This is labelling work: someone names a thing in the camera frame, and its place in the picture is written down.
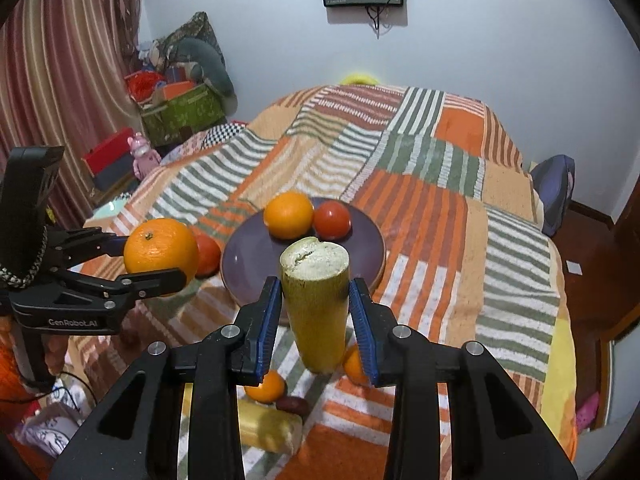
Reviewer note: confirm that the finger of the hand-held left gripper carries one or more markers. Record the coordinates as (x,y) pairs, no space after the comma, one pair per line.
(142,285)
(90,242)

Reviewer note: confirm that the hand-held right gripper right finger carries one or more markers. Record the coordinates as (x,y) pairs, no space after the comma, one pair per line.
(363,337)

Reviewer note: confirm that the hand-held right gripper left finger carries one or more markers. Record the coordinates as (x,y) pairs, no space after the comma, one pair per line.
(267,332)

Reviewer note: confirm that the large orange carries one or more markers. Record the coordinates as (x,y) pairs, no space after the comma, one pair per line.
(161,254)

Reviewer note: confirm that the yellow corn cob piece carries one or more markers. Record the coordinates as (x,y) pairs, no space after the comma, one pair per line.
(270,427)
(316,305)

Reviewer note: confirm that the purple plate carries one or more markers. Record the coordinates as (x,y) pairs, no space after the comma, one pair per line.
(250,265)

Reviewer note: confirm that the small orange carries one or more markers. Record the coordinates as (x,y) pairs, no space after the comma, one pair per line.
(354,366)
(269,389)

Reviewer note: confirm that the red tomato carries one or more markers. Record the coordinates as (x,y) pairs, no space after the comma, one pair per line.
(332,220)
(209,256)

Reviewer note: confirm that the dark red jujube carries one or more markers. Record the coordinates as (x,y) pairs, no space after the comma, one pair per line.
(293,405)

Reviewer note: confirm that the red box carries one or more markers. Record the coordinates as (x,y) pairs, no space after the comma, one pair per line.
(107,152)

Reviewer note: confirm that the pink plush toy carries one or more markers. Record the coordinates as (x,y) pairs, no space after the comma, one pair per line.
(144,155)

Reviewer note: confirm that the striped patchwork blanket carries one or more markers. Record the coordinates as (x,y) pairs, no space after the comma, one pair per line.
(430,195)

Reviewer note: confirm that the striped pink curtain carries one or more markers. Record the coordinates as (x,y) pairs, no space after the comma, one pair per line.
(55,85)

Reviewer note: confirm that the green patterned storage box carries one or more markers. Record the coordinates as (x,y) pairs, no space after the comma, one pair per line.
(182,110)

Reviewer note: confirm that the white plastic bag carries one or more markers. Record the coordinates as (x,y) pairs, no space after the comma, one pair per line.
(45,430)

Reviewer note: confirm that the checkered cloth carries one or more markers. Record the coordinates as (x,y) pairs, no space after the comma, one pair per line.
(225,132)

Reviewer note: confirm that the grey plush cushion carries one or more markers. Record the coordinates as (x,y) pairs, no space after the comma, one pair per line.
(207,62)

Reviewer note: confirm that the white paper scrap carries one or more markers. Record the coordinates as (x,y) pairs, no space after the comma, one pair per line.
(574,267)

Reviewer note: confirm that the pink slipper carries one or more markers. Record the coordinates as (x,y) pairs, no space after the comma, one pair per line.
(587,410)

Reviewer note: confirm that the blue backpack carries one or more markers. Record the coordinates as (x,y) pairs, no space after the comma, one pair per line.
(552,192)

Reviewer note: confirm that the yellow pillow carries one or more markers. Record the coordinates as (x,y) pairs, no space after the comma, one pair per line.
(359,79)

